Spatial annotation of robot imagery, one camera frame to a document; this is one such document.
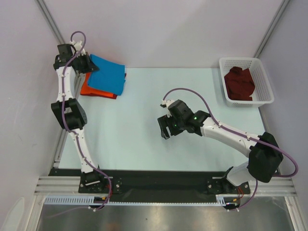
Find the blue t shirt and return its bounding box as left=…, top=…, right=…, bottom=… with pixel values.
left=87, top=54, right=126, bottom=95

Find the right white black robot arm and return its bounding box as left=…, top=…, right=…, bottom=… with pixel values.
left=157, top=111, right=283, bottom=193

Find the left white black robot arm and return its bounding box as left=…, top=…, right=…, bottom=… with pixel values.
left=51, top=53, right=106, bottom=193

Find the folded orange t shirt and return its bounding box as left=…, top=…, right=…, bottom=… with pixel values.
left=80, top=73, right=117, bottom=99

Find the crumpled dark red t shirt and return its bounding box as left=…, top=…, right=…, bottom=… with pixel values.
left=224, top=66, right=255, bottom=101

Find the white plastic basket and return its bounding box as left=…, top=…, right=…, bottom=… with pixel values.
left=219, top=57, right=274, bottom=108

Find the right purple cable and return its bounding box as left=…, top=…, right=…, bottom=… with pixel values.
left=162, top=88, right=299, bottom=212

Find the purple cable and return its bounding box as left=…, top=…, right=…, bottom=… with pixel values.
left=45, top=31, right=114, bottom=218
left=162, top=88, right=299, bottom=212

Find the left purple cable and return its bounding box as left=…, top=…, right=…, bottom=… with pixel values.
left=45, top=31, right=114, bottom=218

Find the left aluminium frame post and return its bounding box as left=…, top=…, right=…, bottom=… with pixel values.
left=35, top=0, right=70, bottom=45

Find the aluminium frame post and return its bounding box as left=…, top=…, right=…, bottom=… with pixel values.
left=253, top=0, right=292, bottom=58
left=35, top=0, right=70, bottom=45

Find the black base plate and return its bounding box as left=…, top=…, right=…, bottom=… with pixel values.
left=49, top=168, right=260, bottom=202

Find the white slotted cable duct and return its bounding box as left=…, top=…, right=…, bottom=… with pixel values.
left=44, top=195, right=240, bottom=207

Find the aluminium front rail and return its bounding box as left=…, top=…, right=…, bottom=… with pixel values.
left=34, top=176, right=297, bottom=196

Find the right aluminium frame post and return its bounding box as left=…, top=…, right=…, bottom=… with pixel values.
left=253, top=0, right=292, bottom=58

